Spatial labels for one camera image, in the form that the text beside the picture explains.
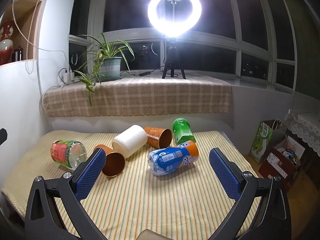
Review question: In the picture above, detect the red green label cut bottle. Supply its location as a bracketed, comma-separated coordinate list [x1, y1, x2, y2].
[50, 140, 87, 170]

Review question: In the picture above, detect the near orange paper cup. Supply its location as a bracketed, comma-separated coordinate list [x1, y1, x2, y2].
[94, 144, 125, 178]

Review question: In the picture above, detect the orange paper cup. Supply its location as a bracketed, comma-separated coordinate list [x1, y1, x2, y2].
[94, 144, 125, 178]
[144, 127, 172, 149]

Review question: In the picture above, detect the white plastic cup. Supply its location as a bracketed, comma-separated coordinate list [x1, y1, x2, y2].
[112, 125, 148, 159]

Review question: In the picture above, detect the blue orange cut bottle cup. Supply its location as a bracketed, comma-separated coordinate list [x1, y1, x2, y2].
[148, 140, 199, 176]

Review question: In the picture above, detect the green cut bottle cup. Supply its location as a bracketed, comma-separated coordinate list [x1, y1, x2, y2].
[172, 118, 196, 145]

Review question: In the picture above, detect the far orange paper cup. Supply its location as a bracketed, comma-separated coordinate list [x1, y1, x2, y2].
[144, 127, 172, 149]

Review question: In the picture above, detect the red cardboard box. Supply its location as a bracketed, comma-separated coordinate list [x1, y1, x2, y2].
[258, 135, 305, 190]

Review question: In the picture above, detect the small dark bottle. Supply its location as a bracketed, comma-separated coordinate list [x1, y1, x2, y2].
[12, 46, 23, 62]

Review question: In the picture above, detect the striped yellow table cloth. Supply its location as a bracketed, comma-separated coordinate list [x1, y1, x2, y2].
[2, 131, 252, 239]

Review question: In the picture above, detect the red white ceramic vase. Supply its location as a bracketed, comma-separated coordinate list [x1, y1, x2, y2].
[0, 19, 14, 65]

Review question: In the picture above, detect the white power strip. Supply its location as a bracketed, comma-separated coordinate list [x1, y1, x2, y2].
[59, 72, 75, 85]

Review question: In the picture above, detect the green white paper bag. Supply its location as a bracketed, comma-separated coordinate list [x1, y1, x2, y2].
[249, 119, 287, 164]

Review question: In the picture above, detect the white lace cloth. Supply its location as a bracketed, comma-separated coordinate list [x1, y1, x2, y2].
[285, 111, 320, 155]

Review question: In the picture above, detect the green potted spider plant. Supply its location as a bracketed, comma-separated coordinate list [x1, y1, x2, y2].
[74, 33, 135, 105]

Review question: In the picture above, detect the plaid beige sill cloth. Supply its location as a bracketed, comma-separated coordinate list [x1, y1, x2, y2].
[42, 76, 232, 118]

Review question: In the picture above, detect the black tripod stand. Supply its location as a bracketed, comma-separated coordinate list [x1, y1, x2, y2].
[162, 38, 186, 79]

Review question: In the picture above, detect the white hanging cable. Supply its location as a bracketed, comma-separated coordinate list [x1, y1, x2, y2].
[11, 0, 72, 74]

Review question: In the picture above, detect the wooden wall shelf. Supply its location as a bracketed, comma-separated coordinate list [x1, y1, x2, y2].
[1, 0, 46, 63]

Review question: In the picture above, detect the white ring light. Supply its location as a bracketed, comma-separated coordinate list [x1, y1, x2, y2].
[147, 0, 202, 38]

